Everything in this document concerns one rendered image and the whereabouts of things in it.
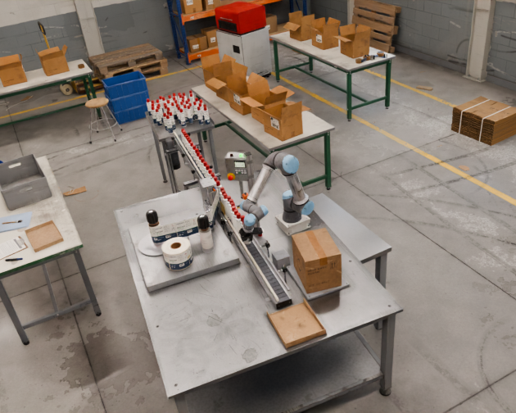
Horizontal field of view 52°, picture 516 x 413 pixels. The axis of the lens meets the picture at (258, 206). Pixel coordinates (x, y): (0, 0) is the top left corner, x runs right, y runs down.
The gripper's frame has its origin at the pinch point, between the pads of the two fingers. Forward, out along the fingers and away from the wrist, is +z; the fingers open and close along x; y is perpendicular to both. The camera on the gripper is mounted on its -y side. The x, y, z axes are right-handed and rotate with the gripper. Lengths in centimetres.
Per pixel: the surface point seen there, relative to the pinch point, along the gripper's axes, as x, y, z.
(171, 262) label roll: 0, 58, -2
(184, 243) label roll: -9.5, 45.2, -4.8
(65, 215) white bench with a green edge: -104, 126, 76
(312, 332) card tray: 85, -6, -37
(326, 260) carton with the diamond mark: 48, -30, -46
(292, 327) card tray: 77, 3, -33
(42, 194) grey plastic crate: -141, 142, 90
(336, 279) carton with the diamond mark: 57, -36, -31
